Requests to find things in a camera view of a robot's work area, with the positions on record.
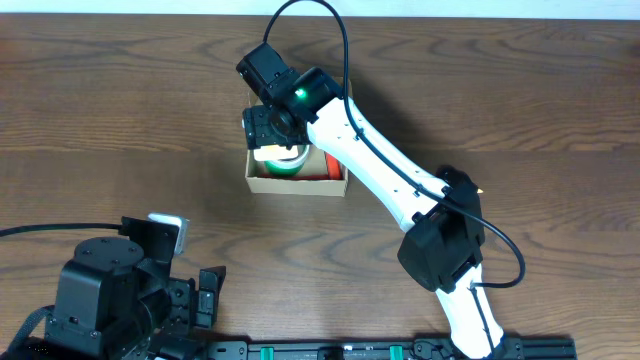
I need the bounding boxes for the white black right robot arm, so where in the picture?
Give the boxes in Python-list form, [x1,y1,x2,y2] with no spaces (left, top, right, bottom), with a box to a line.
[236,43,504,359]

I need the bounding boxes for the yellow white sticky note pad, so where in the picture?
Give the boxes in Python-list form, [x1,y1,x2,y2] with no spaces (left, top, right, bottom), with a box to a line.
[253,145,299,161]

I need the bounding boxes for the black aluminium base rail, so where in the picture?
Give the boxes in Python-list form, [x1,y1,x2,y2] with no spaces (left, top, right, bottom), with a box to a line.
[208,336,578,360]

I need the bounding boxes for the brown cardboard box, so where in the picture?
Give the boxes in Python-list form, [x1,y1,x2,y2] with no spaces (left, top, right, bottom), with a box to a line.
[244,77,354,197]

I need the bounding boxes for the green tape roll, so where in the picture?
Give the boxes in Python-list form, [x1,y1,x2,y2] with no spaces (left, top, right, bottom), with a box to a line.
[264,161,304,176]

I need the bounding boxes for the white tape roll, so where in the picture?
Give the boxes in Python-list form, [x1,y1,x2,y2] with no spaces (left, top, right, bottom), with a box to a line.
[276,145,310,163]

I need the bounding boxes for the red box cutter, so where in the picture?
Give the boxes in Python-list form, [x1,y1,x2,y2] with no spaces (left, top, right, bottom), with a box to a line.
[257,174,332,181]

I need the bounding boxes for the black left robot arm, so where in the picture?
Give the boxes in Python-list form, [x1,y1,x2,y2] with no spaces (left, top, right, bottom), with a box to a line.
[2,237,226,359]

